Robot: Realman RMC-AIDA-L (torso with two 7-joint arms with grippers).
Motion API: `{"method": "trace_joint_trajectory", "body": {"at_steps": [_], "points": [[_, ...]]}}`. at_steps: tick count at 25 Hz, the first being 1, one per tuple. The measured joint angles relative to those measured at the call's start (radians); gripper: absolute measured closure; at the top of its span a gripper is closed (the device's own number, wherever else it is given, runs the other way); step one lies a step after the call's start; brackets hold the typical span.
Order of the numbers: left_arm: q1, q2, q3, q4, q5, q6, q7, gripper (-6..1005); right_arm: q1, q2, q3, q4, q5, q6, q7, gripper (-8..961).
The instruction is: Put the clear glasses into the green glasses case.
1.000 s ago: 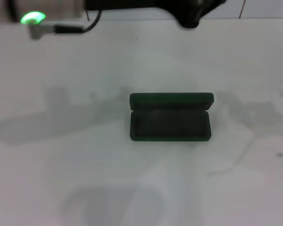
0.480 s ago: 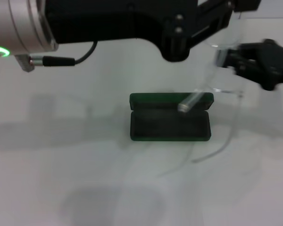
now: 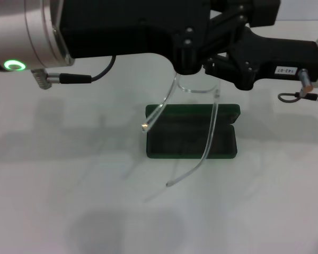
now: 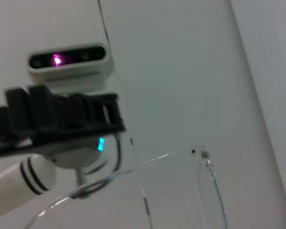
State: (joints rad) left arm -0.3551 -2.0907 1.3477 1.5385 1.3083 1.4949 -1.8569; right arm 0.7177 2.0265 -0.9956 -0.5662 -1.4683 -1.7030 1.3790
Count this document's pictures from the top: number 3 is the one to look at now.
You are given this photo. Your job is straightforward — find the green glasses case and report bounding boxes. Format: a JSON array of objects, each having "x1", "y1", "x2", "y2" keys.
[{"x1": 145, "y1": 103, "x2": 241, "y2": 160}]

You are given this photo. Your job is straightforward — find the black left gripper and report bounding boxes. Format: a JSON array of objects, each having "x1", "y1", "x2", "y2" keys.
[{"x1": 52, "y1": 0, "x2": 210, "y2": 74}]

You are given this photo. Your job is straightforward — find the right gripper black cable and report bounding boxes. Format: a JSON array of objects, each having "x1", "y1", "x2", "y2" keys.
[{"x1": 277, "y1": 91, "x2": 318, "y2": 107}]

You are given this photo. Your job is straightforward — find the silver plug on right gripper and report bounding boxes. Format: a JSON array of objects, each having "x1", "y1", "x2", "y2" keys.
[{"x1": 298, "y1": 68, "x2": 315, "y2": 93}]

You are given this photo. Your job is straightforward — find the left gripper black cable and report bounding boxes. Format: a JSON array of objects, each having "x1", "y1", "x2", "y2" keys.
[{"x1": 30, "y1": 55, "x2": 117, "y2": 91}]

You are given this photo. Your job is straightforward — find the clear white glasses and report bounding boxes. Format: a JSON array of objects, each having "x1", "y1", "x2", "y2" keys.
[{"x1": 139, "y1": 70, "x2": 223, "y2": 189}]

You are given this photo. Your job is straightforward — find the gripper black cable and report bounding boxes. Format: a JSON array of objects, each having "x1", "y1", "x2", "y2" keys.
[
  {"x1": 30, "y1": 55, "x2": 117, "y2": 91},
  {"x1": 277, "y1": 91, "x2": 318, "y2": 107}
]

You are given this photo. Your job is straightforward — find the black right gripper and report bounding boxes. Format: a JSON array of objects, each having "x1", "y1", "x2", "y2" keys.
[{"x1": 201, "y1": 0, "x2": 318, "y2": 90}]

